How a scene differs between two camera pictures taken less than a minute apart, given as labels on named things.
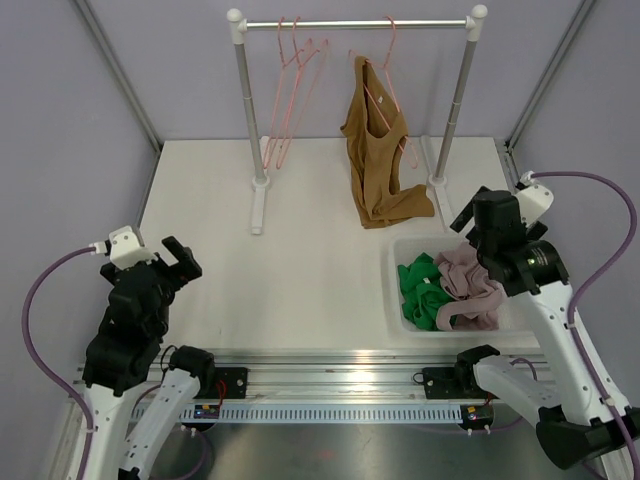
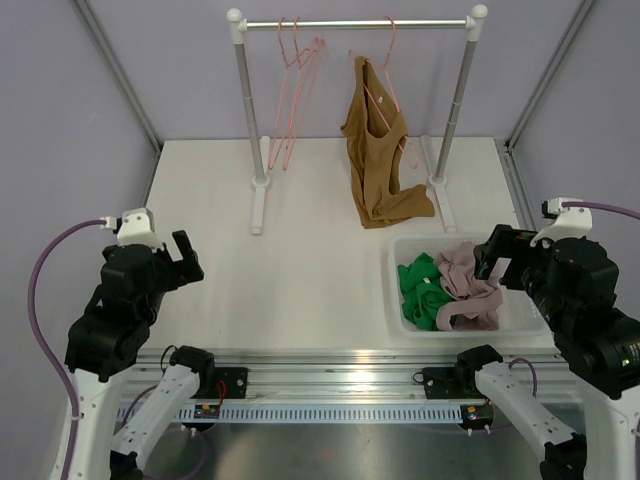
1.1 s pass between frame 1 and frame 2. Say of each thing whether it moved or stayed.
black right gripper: moved
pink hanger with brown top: stayed
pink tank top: stayed
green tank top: stayed
